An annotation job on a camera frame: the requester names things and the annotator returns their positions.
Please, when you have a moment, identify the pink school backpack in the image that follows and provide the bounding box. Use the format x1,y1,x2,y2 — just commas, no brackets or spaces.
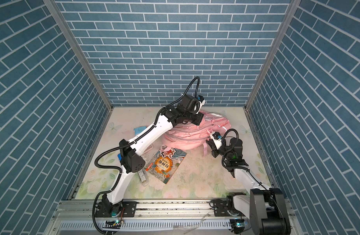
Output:
160,111,231,156

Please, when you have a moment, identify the colourful illustrated children's book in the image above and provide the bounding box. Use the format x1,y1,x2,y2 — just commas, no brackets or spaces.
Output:
144,148,187,184

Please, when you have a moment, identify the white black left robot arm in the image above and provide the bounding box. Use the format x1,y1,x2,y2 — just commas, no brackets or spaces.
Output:
93,95,205,217

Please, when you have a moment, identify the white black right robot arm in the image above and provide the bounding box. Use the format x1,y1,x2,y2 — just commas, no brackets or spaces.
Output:
206,137,291,235

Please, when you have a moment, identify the blue pencil sharpener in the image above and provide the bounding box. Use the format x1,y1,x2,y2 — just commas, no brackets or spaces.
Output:
134,126,147,136

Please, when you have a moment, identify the white pink calculator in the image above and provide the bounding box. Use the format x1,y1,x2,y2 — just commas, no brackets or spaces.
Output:
144,145,154,153

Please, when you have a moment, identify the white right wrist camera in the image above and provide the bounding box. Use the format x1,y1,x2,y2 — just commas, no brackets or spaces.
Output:
211,132,223,150

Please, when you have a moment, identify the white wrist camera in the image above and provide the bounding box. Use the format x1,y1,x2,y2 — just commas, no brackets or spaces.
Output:
195,95,205,114
211,132,223,150

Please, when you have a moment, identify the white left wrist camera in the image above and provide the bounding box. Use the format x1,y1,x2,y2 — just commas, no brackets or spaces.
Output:
195,95,205,114

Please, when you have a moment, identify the black corrugated right cable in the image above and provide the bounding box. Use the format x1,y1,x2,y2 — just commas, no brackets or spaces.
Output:
220,128,245,174

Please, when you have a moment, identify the black corrugated cable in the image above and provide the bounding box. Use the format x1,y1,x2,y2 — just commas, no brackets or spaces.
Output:
91,76,201,235
220,128,245,174

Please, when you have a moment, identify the black corrugated left cable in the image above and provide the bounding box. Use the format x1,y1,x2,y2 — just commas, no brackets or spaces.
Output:
91,76,201,235

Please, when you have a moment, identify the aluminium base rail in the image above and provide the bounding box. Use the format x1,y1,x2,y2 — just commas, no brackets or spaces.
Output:
43,198,304,235

